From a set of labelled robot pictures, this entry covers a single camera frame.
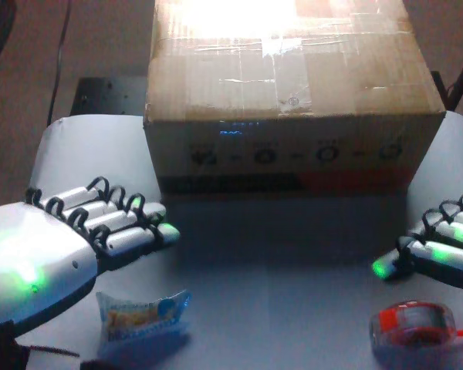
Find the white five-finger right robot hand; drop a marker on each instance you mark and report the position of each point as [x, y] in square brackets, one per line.
[443, 246]

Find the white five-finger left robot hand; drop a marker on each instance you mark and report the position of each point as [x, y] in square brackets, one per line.
[27, 250]

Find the blue white snack packet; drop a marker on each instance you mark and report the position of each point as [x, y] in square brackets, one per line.
[140, 320]

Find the dark red stand leg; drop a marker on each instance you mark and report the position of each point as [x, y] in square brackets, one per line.
[461, 81]

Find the large taped cardboard box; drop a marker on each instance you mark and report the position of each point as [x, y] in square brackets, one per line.
[293, 96]

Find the black metal base plate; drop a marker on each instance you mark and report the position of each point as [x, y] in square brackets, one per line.
[108, 96]

